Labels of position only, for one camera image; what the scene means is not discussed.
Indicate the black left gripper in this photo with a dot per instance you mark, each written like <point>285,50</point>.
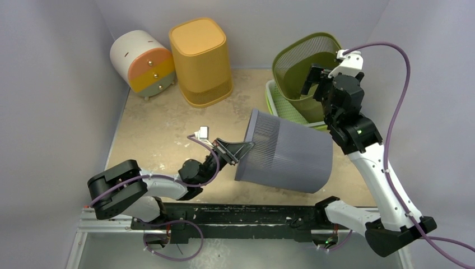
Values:
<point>233,151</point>

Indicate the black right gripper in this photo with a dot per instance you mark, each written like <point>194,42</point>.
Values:
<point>315,79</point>

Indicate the olive green mesh basket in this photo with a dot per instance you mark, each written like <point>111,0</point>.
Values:
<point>292,65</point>

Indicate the grey mesh basket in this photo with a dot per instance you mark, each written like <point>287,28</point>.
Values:
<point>285,154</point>

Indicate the orange mesh basket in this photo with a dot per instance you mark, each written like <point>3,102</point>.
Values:
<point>202,64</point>

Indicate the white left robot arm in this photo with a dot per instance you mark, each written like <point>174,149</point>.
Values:
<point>126,189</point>

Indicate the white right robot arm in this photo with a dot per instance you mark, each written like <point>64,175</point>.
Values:
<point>395,224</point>

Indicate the white mesh tray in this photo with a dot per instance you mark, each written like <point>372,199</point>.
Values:
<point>282,105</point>

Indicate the round pastel drawer cabinet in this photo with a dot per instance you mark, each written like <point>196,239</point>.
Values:
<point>143,63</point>

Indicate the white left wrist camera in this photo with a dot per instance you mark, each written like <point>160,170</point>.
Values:
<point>202,134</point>

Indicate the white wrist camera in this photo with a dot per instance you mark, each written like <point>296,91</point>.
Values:
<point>350,63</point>
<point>202,134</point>

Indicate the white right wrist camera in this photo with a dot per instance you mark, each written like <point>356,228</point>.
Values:
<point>350,63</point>

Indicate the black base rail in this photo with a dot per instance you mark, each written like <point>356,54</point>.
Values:
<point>220,221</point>

